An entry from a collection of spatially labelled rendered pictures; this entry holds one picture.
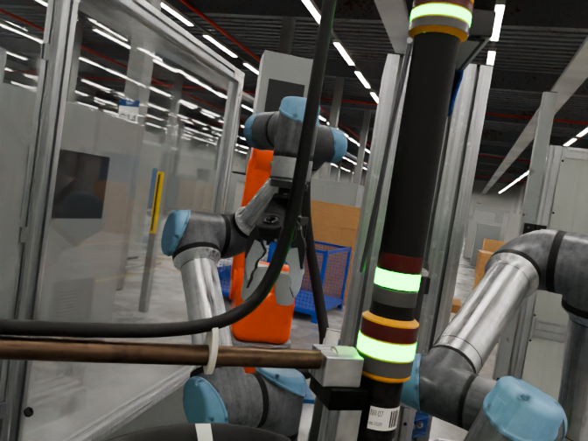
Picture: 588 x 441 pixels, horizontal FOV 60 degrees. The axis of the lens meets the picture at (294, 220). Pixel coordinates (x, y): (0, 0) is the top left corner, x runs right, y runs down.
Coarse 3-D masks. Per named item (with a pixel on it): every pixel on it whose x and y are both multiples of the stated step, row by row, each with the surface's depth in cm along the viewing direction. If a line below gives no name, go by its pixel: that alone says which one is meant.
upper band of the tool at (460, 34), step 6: (462, 6) 36; (414, 18) 37; (462, 18) 36; (468, 24) 37; (414, 30) 37; (420, 30) 37; (426, 30) 37; (432, 30) 36; (438, 30) 36; (444, 30) 36; (450, 30) 36; (456, 30) 36; (414, 36) 40; (456, 36) 39; (462, 36) 37; (462, 42) 38
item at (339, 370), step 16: (320, 368) 37; (336, 368) 36; (352, 368) 37; (320, 384) 38; (336, 384) 37; (352, 384) 37; (320, 400) 37; (336, 400) 36; (352, 400) 37; (336, 416) 37; (352, 416) 37; (320, 432) 39; (336, 432) 37; (352, 432) 37
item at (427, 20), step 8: (424, 16) 36; (432, 16) 36; (440, 16) 36; (416, 24) 37; (424, 24) 36; (432, 24) 36; (440, 24) 36; (448, 24) 36; (456, 24) 36; (464, 24) 36; (408, 32) 39
